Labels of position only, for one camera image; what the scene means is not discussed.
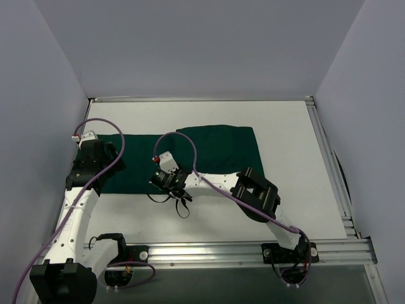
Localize dark green surgical cloth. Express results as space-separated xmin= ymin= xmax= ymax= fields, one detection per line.
xmin=98 ymin=125 xmax=264 ymax=195

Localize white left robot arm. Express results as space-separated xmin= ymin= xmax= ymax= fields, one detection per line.
xmin=30 ymin=139 xmax=128 ymax=303

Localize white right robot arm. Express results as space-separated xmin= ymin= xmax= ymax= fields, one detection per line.
xmin=149 ymin=167 xmax=308 ymax=262

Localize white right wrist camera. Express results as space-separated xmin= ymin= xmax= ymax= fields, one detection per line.
xmin=153 ymin=151 xmax=179 ymax=174

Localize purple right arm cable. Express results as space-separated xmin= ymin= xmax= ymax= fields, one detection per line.
xmin=153 ymin=132 xmax=313 ymax=286

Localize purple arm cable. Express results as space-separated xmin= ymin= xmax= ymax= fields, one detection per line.
xmin=12 ymin=117 xmax=156 ymax=304
xmin=153 ymin=132 xmax=313 ymax=286

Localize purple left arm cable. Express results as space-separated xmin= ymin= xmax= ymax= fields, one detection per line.
xmin=12 ymin=117 xmax=156 ymax=304

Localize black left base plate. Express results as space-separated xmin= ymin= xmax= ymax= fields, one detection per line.
xmin=123 ymin=245 xmax=149 ymax=267

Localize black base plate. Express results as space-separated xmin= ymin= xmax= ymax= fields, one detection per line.
xmin=261 ymin=240 xmax=320 ymax=264
xmin=123 ymin=245 xmax=149 ymax=267

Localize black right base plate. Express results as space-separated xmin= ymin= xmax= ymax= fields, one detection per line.
xmin=261 ymin=240 xmax=320 ymax=264

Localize aluminium back frame rail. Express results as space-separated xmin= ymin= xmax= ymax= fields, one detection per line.
xmin=92 ymin=96 xmax=314 ymax=103

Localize aluminium frame rail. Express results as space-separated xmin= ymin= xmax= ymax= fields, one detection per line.
xmin=37 ymin=239 xmax=378 ymax=272
xmin=92 ymin=96 xmax=314 ymax=103

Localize aluminium front frame rail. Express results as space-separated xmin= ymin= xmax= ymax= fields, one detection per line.
xmin=37 ymin=239 xmax=378 ymax=272

